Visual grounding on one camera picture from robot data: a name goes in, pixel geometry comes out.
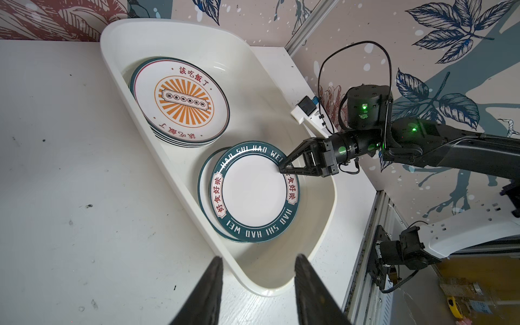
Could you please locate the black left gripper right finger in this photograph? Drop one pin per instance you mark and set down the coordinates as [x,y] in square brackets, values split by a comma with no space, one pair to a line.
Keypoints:
[315,305]

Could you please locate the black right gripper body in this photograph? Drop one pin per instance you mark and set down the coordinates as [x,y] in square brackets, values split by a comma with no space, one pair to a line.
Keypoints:
[341,152]

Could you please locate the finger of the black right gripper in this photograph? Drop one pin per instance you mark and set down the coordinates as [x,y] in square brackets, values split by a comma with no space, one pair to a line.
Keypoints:
[307,151]
[301,171]

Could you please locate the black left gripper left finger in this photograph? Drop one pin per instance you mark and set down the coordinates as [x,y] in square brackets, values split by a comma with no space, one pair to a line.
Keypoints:
[203,304]

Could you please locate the green rim plate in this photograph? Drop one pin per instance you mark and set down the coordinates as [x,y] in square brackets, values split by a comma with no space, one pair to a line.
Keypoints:
[250,198]

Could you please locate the orange sunburst plate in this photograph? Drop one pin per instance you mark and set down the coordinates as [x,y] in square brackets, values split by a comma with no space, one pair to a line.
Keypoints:
[183,104]

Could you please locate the white flower plate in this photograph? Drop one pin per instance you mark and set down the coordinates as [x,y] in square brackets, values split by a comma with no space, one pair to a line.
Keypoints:
[204,196]

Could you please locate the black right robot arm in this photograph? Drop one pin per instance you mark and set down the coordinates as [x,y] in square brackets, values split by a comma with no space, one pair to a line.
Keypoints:
[418,143]

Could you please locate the white plastic bin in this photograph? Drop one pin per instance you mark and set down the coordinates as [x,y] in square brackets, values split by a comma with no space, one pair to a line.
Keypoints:
[258,111]

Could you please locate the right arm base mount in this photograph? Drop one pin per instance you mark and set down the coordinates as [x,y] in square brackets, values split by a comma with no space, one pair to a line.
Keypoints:
[385,253]

